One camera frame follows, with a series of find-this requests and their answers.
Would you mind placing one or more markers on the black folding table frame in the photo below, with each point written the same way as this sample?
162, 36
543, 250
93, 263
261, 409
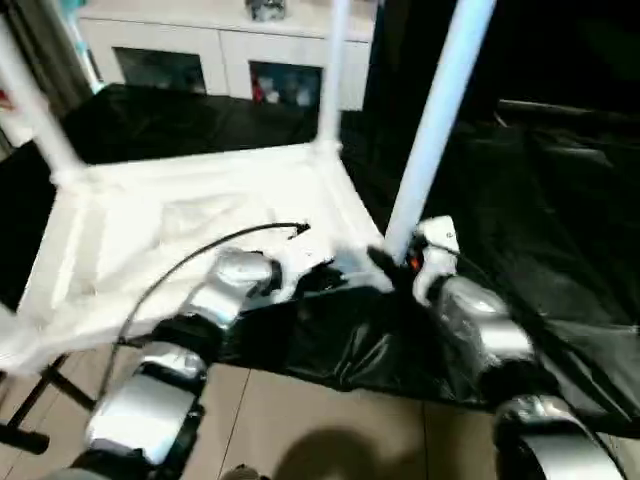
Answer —
35, 400

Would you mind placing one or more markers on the blue white patterned panel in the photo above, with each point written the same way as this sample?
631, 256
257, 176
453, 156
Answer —
85, 45

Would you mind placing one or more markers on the dark patterned bundle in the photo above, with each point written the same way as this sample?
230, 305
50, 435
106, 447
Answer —
267, 7

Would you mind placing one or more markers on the black monitor bar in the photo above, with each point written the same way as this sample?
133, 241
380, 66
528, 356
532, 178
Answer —
565, 110

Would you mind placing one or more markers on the red bottle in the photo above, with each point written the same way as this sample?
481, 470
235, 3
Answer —
257, 85

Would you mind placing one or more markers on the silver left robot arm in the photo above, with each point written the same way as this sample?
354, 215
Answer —
235, 270

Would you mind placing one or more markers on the white glass door cabinet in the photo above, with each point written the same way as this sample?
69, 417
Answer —
215, 40

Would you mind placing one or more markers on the white plastic table top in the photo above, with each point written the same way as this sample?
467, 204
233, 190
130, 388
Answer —
175, 190

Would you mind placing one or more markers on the white plastic table leg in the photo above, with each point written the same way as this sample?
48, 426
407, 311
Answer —
335, 65
35, 110
4, 320
440, 125

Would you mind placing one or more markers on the grey curtain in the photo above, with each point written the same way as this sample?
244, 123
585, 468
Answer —
45, 55

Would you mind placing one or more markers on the black glossy mat cloth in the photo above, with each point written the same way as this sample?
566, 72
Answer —
500, 200

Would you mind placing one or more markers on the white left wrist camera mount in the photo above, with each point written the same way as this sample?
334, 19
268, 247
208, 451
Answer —
300, 260

